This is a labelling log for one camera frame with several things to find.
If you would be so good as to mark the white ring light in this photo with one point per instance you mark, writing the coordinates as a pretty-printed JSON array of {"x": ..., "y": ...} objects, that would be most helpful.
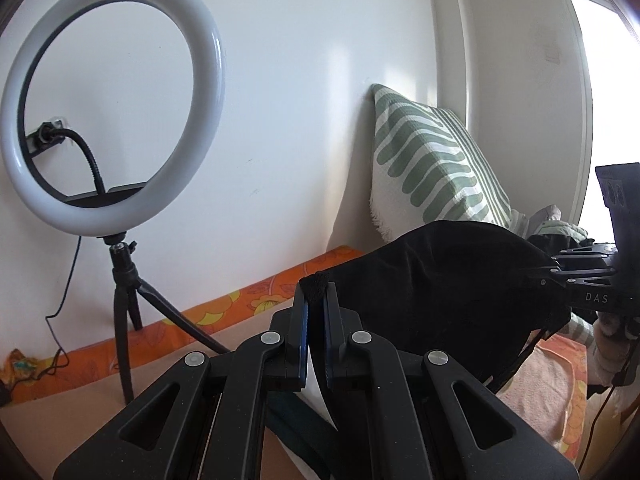
[{"x": 136, "y": 143}]

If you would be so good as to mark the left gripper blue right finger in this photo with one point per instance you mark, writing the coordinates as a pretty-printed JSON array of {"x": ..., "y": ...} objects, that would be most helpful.
[{"x": 334, "y": 334}]

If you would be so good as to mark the right gloved hand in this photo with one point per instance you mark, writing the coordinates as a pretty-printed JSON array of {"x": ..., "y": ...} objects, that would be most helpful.
[{"x": 613, "y": 339}]

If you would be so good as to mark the white folded garment with straps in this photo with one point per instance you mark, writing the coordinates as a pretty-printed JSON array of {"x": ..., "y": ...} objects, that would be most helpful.
[{"x": 311, "y": 396}]

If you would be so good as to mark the peach bed blanket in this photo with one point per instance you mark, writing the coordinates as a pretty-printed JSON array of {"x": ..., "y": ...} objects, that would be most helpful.
[{"x": 47, "y": 430}]

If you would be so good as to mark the green white patterned pillow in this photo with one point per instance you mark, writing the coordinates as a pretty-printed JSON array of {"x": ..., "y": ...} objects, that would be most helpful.
[{"x": 427, "y": 167}]

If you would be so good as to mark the dark green folded garment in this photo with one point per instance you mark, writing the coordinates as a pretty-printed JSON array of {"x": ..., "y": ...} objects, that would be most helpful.
[{"x": 302, "y": 431}]

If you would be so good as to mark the small colourful cloth pouch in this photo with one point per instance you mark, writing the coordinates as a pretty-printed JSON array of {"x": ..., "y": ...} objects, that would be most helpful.
[{"x": 19, "y": 367}]

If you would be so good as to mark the black t-shirt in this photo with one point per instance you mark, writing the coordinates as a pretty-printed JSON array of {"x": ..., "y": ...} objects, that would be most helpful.
[{"x": 471, "y": 289}]

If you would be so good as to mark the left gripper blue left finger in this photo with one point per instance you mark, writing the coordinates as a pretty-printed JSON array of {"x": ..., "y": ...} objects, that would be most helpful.
[{"x": 298, "y": 339}]

